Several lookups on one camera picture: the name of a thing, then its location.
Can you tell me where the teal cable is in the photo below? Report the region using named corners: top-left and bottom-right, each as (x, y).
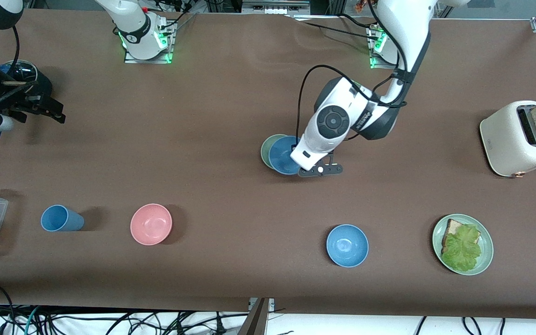
top-left (24, 305), bottom-right (41, 335)

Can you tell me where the brown table cover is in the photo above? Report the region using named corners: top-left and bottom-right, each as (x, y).
top-left (0, 8), bottom-right (536, 321)

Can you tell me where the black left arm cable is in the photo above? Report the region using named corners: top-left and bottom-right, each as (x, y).
top-left (295, 0), bottom-right (409, 140)

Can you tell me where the green lettuce leaf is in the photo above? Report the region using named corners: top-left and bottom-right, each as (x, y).
top-left (441, 224), bottom-right (482, 273)

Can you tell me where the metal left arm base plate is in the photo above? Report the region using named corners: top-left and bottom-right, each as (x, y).
top-left (369, 26), bottom-right (401, 70)

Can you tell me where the blue bowl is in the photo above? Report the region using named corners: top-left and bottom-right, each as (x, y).
top-left (326, 224), bottom-right (369, 268)
top-left (268, 136), bottom-right (307, 175)

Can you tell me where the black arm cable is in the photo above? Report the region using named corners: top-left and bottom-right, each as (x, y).
top-left (295, 0), bottom-right (409, 140)
top-left (0, 26), bottom-right (38, 117)

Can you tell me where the green plate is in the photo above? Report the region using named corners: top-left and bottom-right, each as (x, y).
top-left (432, 214), bottom-right (494, 276)

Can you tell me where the blue plastic cup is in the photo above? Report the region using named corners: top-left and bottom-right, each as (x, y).
top-left (40, 205), bottom-right (85, 232)

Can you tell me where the grey electronics box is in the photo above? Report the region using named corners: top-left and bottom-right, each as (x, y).
top-left (241, 0), bottom-right (311, 15)

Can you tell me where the black pot blue handle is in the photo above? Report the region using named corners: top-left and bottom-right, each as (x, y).
top-left (0, 60), bottom-right (53, 141)

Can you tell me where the cream white toaster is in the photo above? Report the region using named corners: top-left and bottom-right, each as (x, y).
top-left (480, 100), bottom-right (536, 178)

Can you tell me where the white bread slice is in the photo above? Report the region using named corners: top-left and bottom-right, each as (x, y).
top-left (442, 219), bottom-right (468, 254)

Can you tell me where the aluminium frame post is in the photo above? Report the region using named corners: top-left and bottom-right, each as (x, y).
top-left (238, 298), bottom-right (276, 335)

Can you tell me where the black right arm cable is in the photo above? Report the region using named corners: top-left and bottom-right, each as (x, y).
top-left (0, 26), bottom-right (38, 117)

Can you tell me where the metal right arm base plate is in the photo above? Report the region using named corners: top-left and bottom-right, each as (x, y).
top-left (125, 19), bottom-right (176, 64)

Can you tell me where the green bowl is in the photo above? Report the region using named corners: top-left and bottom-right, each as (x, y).
top-left (261, 134), bottom-right (288, 169)

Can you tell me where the pink bowl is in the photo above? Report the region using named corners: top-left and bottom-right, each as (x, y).
top-left (130, 203), bottom-right (173, 246)

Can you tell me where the glass pot lid blue knob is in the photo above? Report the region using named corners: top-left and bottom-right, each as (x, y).
top-left (0, 60), bottom-right (39, 91)

